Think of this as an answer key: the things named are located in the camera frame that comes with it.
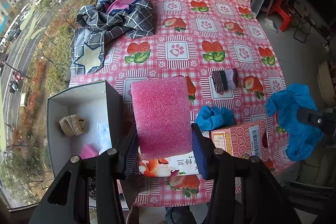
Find blue cloth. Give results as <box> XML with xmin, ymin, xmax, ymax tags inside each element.
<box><xmin>265</xmin><ymin>84</ymin><xmax>323</xmax><ymax>161</ymax></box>
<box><xmin>195</xmin><ymin>105</ymin><xmax>235</xmax><ymax>131</ymax></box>

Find pink sponge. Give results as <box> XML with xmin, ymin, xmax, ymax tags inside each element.
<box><xmin>131</xmin><ymin>77</ymin><xmax>193</xmax><ymax>160</ymax></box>

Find striped knitted sock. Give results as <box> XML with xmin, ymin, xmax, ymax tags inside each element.
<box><xmin>212</xmin><ymin>69</ymin><xmax>239</xmax><ymax>93</ymax></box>

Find floral tissue pack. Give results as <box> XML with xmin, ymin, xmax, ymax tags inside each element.
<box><xmin>138</xmin><ymin>152</ymin><xmax>199</xmax><ymax>177</ymax></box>

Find pink item in box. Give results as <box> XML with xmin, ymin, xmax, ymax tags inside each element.
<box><xmin>80</xmin><ymin>144</ymin><xmax>99</xmax><ymax>159</ymax></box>

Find pink tissue box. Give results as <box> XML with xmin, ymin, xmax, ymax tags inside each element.
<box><xmin>210</xmin><ymin>119</ymin><xmax>269</xmax><ymax>162</ymax></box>

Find grey cardboard box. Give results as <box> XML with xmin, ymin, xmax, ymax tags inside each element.
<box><xmin>47</xmin><ymin>81</ymin><xmax>123</xmax><ymax>176</ymax></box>

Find person's legs in jeans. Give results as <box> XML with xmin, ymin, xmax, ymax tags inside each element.
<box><xmin>165</xmin><ymin>205</ymin><xmax>197</xmax><ymax>224</ymax></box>

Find beige knitted item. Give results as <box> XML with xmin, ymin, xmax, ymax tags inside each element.
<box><xmin>59</xmin><ymin>114</ymin><xmax>85</xmax><ymax>137</ymax></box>

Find pink strawberry tablecloth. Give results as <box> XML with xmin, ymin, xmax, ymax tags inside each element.
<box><xmin>68</xmin><ymin>0</ymin><xmax>296</xmax><ymax>208</ymax></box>

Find red plastic stool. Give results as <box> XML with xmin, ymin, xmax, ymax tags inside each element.
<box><xmin>268</xmin><ymin>0</ymin><xmax>293</xmax><ymax>32</ymax></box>

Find grey plaid cloth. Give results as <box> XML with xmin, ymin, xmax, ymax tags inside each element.
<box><xmin>70</xmin><ymin>0</ymin><xmax>154</xmax><ymax>76</ymax></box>

